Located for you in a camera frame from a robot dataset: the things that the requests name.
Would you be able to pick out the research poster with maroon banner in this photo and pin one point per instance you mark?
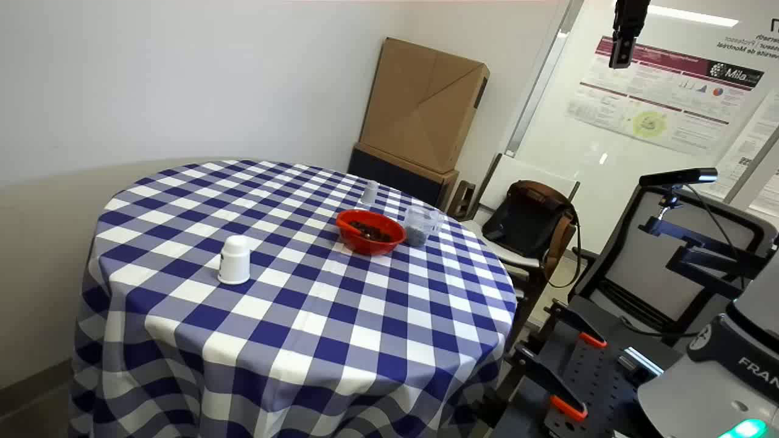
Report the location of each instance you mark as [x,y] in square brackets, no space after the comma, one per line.
[666,105]

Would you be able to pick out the small grey translucent shaker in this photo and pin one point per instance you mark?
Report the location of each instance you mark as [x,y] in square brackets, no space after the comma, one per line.
[370,192]

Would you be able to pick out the blue metal bracket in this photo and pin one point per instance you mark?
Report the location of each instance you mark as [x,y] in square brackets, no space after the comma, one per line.
[714,258]

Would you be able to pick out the red plastic bowl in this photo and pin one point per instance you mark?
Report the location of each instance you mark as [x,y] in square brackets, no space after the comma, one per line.
[350,237]

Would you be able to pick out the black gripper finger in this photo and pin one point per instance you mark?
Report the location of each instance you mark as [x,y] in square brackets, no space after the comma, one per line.
[621,50]

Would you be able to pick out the black rectangular case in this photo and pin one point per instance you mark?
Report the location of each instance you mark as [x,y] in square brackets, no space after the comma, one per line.
[397,173]

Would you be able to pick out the small white plastic bottle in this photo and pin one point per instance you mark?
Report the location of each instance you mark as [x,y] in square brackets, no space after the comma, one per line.
[234,263]

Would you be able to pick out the flat brown cardboard box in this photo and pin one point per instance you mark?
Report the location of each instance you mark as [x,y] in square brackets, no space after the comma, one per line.
[421,105]

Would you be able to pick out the black metal frame stand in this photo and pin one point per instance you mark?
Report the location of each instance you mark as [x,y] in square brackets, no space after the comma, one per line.
[672,176]

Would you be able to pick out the wooden chair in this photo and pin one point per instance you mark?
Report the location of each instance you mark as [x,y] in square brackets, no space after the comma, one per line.
[527,220]
[527,286]

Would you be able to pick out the clear plastic measuring cup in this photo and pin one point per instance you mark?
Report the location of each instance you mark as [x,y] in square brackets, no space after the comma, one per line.
[418,231]

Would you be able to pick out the silver whiteboard edge rail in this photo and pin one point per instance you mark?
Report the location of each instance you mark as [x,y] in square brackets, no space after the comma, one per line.
[540,80]

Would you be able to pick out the white light bar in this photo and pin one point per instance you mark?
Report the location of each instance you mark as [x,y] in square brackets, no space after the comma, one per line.
[643,360]

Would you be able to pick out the black orange spring clamp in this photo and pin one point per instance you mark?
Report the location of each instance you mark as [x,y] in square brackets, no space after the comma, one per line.
[549,380]
[572,319]

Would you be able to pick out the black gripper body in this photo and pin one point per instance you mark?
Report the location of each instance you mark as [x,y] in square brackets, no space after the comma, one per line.
[632,18]

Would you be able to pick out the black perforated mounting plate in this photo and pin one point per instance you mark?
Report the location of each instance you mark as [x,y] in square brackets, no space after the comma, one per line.
[605,389]

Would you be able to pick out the blue white checkered tablecloth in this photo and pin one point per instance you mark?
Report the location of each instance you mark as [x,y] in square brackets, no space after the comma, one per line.
[307,342]

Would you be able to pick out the white printed paper sheet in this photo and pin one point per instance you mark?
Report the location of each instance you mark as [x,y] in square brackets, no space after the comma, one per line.
[759,154]
[750,45]

